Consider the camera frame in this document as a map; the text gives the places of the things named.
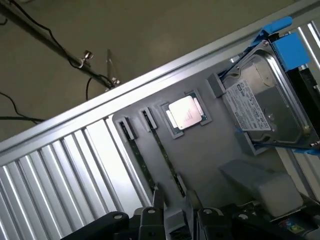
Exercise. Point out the grey parts rack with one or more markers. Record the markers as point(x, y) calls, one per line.
point(205, 150)

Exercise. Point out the blue plastic block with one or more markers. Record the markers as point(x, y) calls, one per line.
point(292, 52)

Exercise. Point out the blue disk caddy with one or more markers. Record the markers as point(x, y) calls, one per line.
point(275, 26)

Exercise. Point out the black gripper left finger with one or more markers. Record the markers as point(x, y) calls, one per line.
point(150, 225)

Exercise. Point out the silver CPU chip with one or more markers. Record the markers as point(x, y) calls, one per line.
point(186, 112)

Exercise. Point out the clear acrylic bracket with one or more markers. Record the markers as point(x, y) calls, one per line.
point(111, 67)

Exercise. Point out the metal stand pole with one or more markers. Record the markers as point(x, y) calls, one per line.
point(37, 30)

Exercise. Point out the silver hard disk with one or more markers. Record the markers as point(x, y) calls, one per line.
point(265, 100)

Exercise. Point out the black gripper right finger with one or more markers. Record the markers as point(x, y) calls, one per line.
point(210, 225)

